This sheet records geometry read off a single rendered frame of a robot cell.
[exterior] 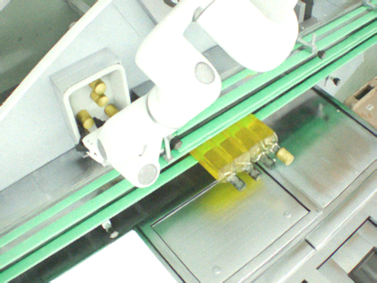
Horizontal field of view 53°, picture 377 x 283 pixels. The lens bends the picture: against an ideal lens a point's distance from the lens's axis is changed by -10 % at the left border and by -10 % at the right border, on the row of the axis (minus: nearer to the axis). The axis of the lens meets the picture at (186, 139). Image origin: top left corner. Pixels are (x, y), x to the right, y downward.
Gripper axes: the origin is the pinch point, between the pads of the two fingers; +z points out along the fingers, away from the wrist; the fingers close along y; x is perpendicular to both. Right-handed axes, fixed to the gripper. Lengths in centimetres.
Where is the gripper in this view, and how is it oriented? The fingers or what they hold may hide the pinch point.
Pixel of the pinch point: (90, 128)
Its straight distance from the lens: 110.1
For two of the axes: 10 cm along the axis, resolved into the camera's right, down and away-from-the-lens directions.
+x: -1.9, -8.0, -5.7
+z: -6.1, -3.6, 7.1
